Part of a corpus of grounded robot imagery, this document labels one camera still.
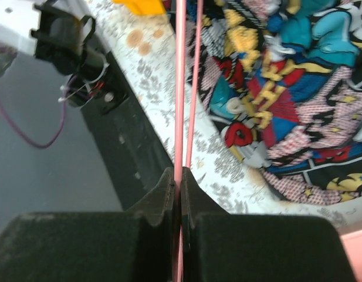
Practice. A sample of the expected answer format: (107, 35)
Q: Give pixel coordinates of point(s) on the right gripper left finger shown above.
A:
(134, 245)

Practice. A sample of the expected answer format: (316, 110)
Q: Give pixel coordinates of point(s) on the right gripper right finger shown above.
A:
(219, 246)

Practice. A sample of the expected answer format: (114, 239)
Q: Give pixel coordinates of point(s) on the colourful comic print shorts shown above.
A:
(282, 83)

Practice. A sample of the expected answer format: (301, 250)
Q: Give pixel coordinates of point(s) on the pink wire hanger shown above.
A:
(181, 12)

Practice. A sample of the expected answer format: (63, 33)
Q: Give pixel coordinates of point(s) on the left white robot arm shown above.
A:
(53, 35)

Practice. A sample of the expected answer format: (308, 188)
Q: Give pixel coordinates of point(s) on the pink divided organiser tray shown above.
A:
(352, 242)

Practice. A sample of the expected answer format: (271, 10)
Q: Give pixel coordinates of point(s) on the yellow plastic tray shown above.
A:
(143, 7)

